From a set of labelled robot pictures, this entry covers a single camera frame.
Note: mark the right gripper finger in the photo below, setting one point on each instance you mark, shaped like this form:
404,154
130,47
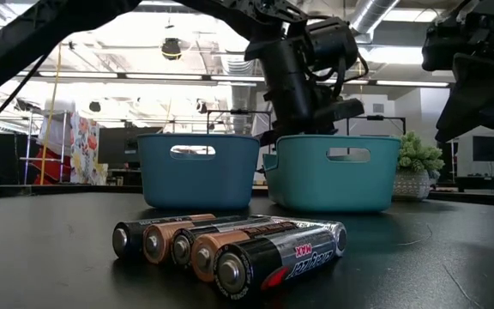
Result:
478,94

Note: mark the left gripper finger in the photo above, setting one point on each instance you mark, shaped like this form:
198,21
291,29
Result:
269,138

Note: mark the teal plastic bin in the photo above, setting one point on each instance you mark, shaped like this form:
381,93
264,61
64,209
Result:
333,184

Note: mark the blue plastic bin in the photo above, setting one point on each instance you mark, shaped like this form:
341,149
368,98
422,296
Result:
195,184

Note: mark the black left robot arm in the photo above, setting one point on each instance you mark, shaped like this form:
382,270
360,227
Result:
24,43

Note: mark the ceiling light strip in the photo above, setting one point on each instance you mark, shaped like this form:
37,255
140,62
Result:
236,78
77,74
412,83
163,76

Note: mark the dark desk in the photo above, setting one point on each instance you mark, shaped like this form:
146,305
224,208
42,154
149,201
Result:
487,179

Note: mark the green succulent in white pot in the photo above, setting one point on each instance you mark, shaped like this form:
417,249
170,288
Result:
418,159

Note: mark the black ceiling dome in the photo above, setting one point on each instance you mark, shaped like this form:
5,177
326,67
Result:
171,49

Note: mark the copper black AA battery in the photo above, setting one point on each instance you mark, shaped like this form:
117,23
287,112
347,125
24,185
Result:
208,255
122,240
157,242

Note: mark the floral cloth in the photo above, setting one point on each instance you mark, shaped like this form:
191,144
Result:
85,146

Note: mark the white garment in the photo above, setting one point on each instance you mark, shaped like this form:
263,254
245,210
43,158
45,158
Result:
56,129

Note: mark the red cloth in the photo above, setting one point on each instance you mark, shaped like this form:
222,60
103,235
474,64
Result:
54,169

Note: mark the metal rack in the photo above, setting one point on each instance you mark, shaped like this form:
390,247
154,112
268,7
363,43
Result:
29,146

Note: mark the black stand frame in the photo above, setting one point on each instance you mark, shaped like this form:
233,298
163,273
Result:
238,111
375,117

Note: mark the black wall monitor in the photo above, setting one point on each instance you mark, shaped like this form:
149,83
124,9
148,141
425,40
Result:
487,148

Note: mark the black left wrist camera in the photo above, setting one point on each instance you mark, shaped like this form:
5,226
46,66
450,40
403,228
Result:
341,108

